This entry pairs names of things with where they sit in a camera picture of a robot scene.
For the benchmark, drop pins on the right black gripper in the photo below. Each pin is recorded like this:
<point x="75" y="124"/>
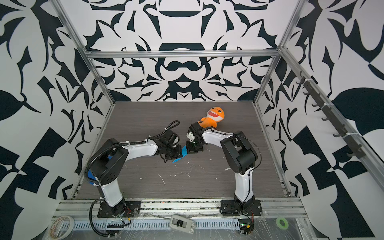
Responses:
<point x="190" y="149"/>

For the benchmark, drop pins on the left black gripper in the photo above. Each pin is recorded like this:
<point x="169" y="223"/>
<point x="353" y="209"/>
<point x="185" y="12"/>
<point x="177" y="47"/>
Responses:
<point x="179" y="153"/>

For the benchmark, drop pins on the blue square paper sheet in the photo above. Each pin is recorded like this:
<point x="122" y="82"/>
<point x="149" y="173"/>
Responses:
<point x="183" y="154"/>

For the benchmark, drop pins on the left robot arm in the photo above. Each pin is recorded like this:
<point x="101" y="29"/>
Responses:
<point x="103" y="168"/>

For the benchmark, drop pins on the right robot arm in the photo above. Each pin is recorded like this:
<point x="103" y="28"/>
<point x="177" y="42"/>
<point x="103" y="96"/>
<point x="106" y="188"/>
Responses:
<point x="239" y="153"/>

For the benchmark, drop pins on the orange shark plush toy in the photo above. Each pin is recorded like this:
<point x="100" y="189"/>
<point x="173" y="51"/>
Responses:
<point x="214" y="116"/>

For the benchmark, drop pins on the small black electronics board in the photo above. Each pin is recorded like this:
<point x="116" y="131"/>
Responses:
<point x="246" y="227"/>

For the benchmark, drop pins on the green tape roll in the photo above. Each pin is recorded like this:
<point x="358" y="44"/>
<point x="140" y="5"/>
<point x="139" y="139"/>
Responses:
<point x="282" y="223"/>

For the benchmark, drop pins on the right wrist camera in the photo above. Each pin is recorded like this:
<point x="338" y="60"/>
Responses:
<point x="191" y="136"/>

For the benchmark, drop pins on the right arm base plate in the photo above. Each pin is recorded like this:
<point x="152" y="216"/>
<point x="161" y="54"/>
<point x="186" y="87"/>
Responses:
<point x="237" y="208"/>

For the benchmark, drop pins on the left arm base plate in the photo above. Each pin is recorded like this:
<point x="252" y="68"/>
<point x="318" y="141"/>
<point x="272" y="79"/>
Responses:
<point x="125" y="210"/>

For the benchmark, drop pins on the grey switch box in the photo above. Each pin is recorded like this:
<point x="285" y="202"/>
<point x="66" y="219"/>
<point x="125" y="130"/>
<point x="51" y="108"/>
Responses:
<point x="182" y="224"/>

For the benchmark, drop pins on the white slotted cable duct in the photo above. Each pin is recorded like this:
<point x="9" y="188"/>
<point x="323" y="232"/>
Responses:
<point x="162" y="224"/>

